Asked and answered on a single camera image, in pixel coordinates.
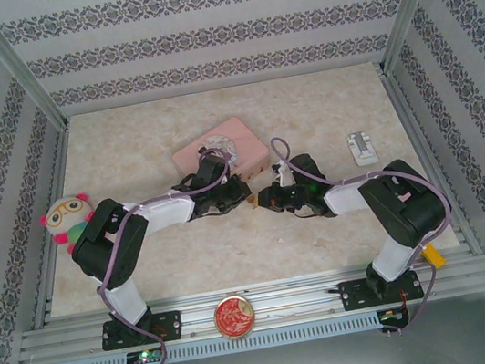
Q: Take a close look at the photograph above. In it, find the pink wedding cartoon tin box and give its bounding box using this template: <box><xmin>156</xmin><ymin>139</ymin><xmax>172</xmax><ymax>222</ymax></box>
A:
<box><xmin>167</xmin><ymin>111</ymin><xmax>276</xmax><ymax>194</ymax></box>

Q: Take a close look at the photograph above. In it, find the white folding phone stand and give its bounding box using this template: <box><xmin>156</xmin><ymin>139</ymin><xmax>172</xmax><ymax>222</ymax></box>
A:
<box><xmin>344</xmin><ymin>128</ymin><xmax>383</xmax><ymax>171</ymax></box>

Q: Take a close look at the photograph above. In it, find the red round tin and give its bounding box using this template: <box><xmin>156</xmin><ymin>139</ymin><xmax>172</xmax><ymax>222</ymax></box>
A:
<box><xmin>211</xmin><ymin>292</ymin><xmax>259</xmax><ymax>343</ymax></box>

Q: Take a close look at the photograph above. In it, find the pink owl plush toy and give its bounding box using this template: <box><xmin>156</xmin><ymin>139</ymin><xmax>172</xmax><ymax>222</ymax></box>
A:
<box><xmin>36</xmin><ymin>191</ymin><xmax>103</xmax><ymax>261</ymax></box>

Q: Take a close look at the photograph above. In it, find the right small circuit board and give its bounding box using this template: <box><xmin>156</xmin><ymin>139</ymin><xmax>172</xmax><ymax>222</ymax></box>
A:
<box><xmin>379</xmin><ymin>307</ymin><xmax>410</xmax><ymax>325</ymax></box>

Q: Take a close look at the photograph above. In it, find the small circuit board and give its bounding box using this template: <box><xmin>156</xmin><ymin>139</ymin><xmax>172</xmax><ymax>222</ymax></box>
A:
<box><xmin>125</xmin><ymin>348</ymin><xmax>165</xmax><ymax>364</ymax></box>
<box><xmin>379</xmin><ymin>307</ymin><xmax>410</xmax><ymax>325</ymax></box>

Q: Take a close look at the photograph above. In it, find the left small circuit board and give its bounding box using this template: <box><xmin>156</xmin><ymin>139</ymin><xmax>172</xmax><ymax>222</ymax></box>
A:
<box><xmin>125</xmin><ymin>348</ymin><xmax>165</xmax><ymax>364</ymax></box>

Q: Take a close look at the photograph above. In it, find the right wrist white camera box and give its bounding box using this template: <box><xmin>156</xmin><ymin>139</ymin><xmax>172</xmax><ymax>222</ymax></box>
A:
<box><xmin>269</xmin><ymin>160</ymin><xmax>296</xmax><ymax>190</ymax></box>

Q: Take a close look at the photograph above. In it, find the aluminium mounting rail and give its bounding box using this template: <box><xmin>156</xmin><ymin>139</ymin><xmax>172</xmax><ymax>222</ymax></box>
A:
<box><xmin>13</xmin><ymin>246</ymin><xmax>485</xmax><ymax>364</ymax></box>

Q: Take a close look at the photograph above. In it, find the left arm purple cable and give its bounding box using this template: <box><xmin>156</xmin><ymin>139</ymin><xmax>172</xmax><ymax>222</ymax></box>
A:
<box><xmin>77</xmin><ymin>145</ymin><xmax>263</xmax><ymax>364</ymax></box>

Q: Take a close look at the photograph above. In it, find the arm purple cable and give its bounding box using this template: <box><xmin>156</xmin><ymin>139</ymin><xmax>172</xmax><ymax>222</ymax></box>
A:
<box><xmin>268</xmin><ymin>112</ymin><xmax>471</xmax><ymax>349</ymax></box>
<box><xmin>77</xmin><ymin>145</ymin><xmax>263</xmax><ymax>364</ymax></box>

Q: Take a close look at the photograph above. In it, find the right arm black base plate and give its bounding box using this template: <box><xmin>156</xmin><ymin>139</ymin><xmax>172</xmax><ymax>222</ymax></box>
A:
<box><xmin>335</xmin><ymin>268</ymin><xmax>427</xmax><ymax>314</ymax></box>

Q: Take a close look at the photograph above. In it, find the aluminium side rail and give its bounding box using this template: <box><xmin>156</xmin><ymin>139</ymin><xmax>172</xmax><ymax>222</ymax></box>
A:
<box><xmin>375</xmin><ymin>51</ymin><xmax>483</xmax><ymax>265</ymax></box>
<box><xmin>2</xmin><ymin>117</ymin><xmax>102</xmax><ymax>328</ymax></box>

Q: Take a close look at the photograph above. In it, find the slotted grey cable duct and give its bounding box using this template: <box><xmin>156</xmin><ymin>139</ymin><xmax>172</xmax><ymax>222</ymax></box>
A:
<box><xmin>47</xmin><ymin>311</ymin><xmax>383</xmax><ymax>364</ymax></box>

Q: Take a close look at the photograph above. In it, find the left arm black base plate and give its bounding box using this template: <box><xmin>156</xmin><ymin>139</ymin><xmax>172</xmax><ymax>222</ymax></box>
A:
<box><xmin>98</xmin><ymin>309</ymin><xmax>186</xmax><ymax>353</ymax></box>

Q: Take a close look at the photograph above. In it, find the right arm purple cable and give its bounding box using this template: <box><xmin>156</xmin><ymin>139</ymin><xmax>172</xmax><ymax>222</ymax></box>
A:
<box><xmin>268</xmin><ymin>112</ymin><xmax>471</xmax><ymax>349</ymax></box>

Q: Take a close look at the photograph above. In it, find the yellow cable connector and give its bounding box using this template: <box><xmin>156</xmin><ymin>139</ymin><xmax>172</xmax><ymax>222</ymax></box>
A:
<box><xmin>418</xmin><ymin>241</ymin><xmax>449</xmax><ymax>271</ymax></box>

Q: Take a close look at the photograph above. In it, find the aluminium frame post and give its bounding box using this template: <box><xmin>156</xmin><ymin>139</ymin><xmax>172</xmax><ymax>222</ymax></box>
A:
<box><xmin>0</xmin><ymin>0</ymin><xmax>69</xmax><ymax>139</ymax></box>
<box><xmin>369</xmin><ymin>0</ymin><xmax>468</xmax><ymax>74</ymax></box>

